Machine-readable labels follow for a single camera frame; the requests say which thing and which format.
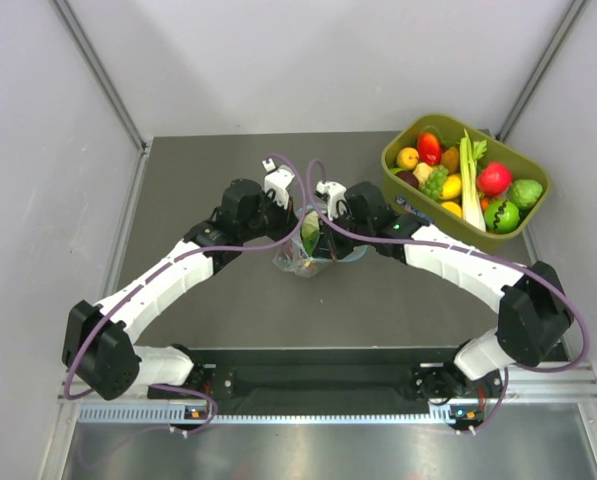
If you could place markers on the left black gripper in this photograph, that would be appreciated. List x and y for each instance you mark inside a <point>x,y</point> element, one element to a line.
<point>287,219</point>

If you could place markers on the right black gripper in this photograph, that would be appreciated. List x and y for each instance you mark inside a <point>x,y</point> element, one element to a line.
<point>328,245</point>

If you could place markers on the clear zip top bag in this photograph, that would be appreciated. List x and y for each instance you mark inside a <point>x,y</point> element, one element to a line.
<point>291,257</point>

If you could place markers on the green fake bell pepper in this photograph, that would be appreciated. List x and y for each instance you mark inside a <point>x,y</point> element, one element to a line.
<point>310,231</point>

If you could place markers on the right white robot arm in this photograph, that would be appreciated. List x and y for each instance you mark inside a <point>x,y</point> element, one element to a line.
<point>531,309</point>

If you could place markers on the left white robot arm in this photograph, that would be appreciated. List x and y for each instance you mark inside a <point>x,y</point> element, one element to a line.
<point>99,345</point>

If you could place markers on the dark purple fake passionfruit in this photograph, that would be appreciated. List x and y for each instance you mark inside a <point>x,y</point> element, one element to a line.
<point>409,178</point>

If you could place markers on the yellow fake orange fruit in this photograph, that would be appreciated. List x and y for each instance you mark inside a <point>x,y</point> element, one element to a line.
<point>407,158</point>

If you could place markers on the beige fake potato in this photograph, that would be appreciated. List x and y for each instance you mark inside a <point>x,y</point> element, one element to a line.
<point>422,172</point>

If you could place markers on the green fake grape bunch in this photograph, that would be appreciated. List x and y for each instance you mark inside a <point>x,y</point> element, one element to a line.
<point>433,185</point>

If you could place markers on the yellow fake lemon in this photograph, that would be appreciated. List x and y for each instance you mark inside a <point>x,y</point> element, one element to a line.
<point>453,208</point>
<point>452,188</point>

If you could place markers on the red orange fake mango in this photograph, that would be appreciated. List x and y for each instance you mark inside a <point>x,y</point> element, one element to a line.
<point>429,148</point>

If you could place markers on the brown fake kiwi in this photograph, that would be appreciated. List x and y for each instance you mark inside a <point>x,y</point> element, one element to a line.
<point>450,160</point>

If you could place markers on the fake celery stalk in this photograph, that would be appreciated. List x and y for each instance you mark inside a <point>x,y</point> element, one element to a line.
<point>470,152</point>

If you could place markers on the red fake apple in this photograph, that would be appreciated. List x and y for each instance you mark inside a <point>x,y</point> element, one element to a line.
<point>494,179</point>

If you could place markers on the green fake watermelon ball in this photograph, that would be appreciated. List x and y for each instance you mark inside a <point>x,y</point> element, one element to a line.
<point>502,217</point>

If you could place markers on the green bumpy fake fruit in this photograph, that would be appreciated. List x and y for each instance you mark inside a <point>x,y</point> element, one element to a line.
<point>525,193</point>

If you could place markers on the olive green plastic bin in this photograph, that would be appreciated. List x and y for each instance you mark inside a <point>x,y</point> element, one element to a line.
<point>449,131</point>

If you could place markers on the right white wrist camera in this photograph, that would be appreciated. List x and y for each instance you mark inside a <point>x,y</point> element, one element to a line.
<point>333,193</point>

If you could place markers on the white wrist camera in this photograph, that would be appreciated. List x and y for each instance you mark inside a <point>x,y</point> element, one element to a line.
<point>277,182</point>
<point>333,193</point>

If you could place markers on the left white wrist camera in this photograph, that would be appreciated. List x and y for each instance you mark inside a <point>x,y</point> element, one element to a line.
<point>277,182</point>

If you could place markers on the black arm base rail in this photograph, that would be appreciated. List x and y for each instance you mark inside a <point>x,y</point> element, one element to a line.
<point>335,380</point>

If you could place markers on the grey slotted cable duct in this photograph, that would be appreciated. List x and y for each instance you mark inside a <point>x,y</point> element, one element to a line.
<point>195,413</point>

